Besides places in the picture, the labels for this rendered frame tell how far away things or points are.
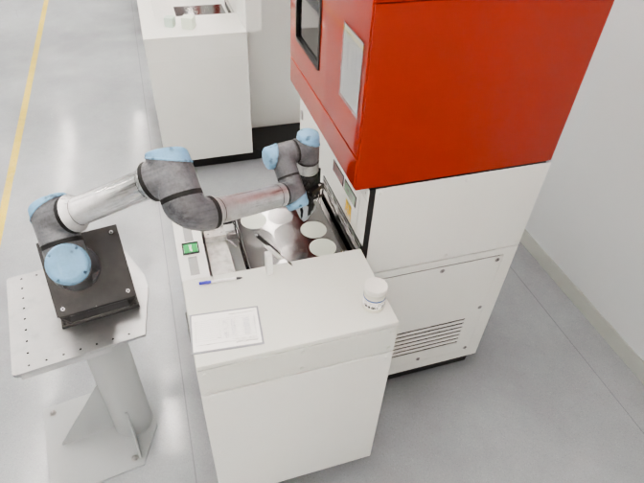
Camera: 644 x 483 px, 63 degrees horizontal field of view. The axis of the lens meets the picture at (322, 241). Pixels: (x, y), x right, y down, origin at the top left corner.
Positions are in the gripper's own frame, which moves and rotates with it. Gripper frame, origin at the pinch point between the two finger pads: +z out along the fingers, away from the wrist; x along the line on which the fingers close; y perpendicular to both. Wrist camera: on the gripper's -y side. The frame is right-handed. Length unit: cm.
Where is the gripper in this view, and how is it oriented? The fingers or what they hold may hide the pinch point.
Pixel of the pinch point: (302, 218)
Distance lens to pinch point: 193.2
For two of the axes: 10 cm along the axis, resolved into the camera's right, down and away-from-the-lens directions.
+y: 6.4, -4.9, 5.9
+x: -7.7, -4.6, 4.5
